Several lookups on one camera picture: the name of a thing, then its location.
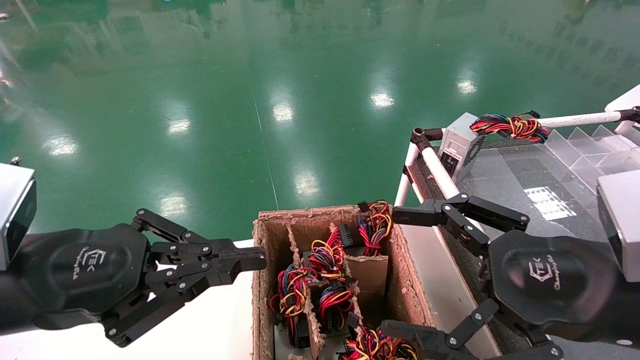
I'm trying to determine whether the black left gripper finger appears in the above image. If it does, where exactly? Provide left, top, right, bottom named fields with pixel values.
left=132, top=208, right=267, bottom=274

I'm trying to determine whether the long white frame pipe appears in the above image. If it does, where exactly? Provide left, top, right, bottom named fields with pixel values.
left=421, top=146, right=463, bottom=202

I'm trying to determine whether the black rubber edge strip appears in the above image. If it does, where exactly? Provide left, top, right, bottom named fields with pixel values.
left=407, top=159, right=546, bottom=360

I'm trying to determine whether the power supply wire bundle centre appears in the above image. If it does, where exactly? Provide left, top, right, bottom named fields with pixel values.
left=302, top=223, right=357, bottom=282

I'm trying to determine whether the silver power supply with wires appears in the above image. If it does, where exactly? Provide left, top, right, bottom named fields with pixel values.
left=439, top=111, right=551, bottom=183
left=315, top=282, right=359, bottom=334
left=355, top=200, right=394, bottom=257

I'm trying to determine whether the long cardboard divider strip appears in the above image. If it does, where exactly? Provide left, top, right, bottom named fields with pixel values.
left=286, top=223, right=327, bottom=360

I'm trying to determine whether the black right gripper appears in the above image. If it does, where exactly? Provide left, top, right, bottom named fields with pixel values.
left=381, top=192, right=624, bottom=360

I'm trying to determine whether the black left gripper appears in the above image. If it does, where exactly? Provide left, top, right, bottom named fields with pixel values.
left=22, top=223, right=242, bottom=348

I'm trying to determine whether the white panel corner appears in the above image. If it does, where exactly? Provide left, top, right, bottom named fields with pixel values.
left=605, top=84, right=640, bottom=114

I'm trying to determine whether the white frame leg pipe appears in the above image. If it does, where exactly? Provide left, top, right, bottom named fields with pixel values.
left=394, top=142, right=421, bottom=208

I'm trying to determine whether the power supply wire bundle left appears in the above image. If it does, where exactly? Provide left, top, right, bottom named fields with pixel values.
left=268, top=264, right=319, bottom=349

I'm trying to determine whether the power supply wire bundle bottom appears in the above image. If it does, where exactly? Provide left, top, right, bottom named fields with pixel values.
left=340, top=324, right=417, bottom=360

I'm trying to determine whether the power supply wire bundle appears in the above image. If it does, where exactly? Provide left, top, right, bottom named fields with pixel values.
left=268, top=264, right=319, bottom=349
left=340, top=324, right=417, bottom=360
left=302, top=223, right=357, bottom=282

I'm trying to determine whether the clear acrylic divider rack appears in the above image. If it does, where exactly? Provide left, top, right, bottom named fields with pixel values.
left=544, top=125, right=640, bottom=201

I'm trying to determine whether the short cardboard divider panel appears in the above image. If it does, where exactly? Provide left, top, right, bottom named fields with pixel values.
left=345, top=255, right=390, bottom=302

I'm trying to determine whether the brown cardboard box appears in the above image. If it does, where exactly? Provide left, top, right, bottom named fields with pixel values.
left=251, top=202, right=439, bottom=360

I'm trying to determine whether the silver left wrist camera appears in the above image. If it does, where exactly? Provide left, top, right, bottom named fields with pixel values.
left=0, top=156, right=37, bottom=271

